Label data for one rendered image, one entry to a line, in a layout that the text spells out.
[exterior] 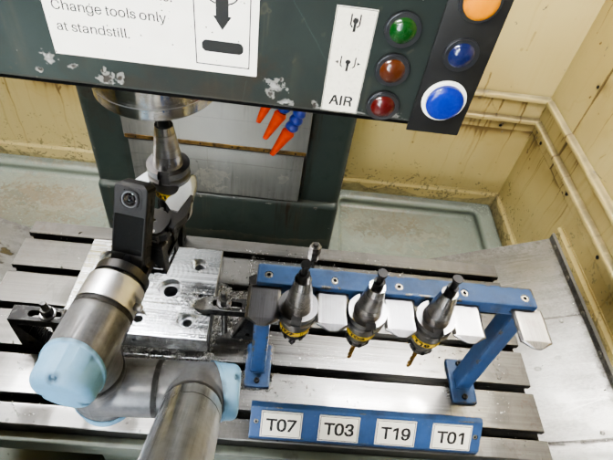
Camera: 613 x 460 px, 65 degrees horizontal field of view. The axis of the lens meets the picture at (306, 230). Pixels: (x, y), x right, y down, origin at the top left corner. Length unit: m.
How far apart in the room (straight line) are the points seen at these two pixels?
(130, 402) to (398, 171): 1.38
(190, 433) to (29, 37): 0.38
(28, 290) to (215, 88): 0.92
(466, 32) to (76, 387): 0.50
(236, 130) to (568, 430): 1.05
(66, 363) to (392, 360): 0.73
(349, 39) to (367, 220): 1.47
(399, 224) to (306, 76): 1.47
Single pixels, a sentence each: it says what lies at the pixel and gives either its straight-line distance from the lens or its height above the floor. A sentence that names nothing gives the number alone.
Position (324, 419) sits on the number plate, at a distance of 0.98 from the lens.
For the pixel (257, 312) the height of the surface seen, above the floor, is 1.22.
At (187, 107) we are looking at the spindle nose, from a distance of 0.61.
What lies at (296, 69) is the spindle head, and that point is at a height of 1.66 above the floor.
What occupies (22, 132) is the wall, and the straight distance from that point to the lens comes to 2.01.
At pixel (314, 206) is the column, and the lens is 1.41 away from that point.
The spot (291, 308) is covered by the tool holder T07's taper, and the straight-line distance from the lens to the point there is 0.74.
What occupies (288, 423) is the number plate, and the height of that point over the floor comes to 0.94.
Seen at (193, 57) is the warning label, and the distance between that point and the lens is 0.40.
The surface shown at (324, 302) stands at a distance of 0.78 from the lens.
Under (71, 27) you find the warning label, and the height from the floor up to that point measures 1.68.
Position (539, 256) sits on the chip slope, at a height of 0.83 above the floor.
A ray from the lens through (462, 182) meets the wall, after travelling 1.92.
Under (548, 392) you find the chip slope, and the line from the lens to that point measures 1.38.
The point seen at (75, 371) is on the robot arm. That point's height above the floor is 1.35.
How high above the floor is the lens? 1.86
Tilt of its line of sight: 47 degrees down
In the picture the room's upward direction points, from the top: 10 degrees clockwise
